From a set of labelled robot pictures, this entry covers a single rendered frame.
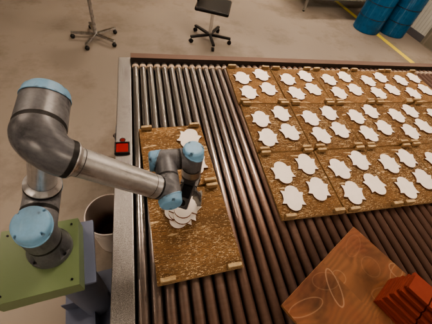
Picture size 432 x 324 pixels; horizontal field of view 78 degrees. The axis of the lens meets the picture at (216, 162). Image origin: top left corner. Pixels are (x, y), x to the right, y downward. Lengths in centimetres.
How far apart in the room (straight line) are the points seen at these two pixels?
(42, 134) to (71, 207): 177
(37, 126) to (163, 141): 89
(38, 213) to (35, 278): 27
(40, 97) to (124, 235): 68
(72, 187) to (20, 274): 139
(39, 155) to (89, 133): 221
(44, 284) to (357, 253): 120
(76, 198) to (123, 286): 141
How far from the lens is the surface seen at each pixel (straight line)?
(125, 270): 118
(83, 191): 249
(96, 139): 283
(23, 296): 120
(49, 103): 75
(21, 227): 104
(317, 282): 117
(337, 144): 182
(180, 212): 118
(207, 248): 119
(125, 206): 130
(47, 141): 69
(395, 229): 167
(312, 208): 144
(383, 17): 633
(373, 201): 166
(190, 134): 152
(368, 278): 129
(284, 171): 149
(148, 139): 150
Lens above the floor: 204
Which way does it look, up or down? 51 degrees down
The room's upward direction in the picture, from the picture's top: 14 degrees clockwise
